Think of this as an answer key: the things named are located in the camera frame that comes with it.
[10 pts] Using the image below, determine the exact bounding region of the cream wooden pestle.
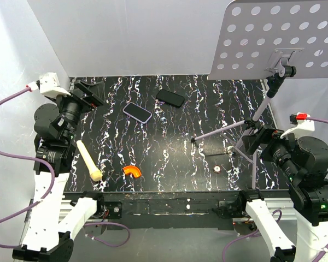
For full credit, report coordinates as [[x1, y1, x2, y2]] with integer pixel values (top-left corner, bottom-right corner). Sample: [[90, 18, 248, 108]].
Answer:
[[76, 140, 102, 182]]

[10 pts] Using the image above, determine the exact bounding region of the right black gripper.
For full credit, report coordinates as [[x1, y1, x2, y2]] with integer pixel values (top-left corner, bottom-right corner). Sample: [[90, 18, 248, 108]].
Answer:
[[241, 123, 301, 181]]

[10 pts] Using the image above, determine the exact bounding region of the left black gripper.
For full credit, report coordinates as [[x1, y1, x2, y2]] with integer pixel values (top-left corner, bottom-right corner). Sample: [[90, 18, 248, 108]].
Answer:
[[49, 80, 104, 142]]

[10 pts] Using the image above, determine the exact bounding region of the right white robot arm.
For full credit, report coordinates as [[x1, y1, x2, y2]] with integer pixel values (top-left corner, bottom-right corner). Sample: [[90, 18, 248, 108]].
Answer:
[[236, 127, 328, 261]]

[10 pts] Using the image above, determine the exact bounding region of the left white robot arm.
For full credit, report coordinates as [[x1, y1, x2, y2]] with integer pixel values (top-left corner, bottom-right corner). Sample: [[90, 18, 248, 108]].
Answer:
[[12, 80, 106, 261]]

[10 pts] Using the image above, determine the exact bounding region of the lavender phone case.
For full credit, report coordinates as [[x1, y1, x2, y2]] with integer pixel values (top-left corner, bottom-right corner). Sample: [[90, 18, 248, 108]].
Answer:
[[122, 102, 153, 125]]

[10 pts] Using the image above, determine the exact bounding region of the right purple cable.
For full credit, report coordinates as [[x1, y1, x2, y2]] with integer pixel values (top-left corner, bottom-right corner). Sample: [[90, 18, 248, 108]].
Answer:
[[224, 117, 328, 262]]

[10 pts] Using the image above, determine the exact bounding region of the orange curved pipe piece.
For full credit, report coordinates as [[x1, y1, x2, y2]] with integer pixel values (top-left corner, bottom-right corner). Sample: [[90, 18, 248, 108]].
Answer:
[[122, 165, 142, 178]]

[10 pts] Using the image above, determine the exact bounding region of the small round coin object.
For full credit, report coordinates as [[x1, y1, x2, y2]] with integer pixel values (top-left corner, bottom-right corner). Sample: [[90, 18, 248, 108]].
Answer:
[[213, 165, 221, 174]]

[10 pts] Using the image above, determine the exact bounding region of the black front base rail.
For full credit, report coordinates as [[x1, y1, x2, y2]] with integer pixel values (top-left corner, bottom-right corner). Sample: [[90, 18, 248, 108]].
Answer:
[[62, 190, 290, 233]]

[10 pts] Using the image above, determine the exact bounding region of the black phone on table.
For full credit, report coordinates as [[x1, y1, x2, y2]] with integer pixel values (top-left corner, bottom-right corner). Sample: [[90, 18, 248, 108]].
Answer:
[[156, 90, 185, 108]]

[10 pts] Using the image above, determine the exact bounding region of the perforated music stand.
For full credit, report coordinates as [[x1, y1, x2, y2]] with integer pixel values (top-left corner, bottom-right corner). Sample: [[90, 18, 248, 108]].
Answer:
[[192, 1, 328, 190]]

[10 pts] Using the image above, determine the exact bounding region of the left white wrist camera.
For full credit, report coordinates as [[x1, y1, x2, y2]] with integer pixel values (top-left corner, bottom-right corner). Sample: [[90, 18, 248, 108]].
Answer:
[[26, 72, 71, 99]]

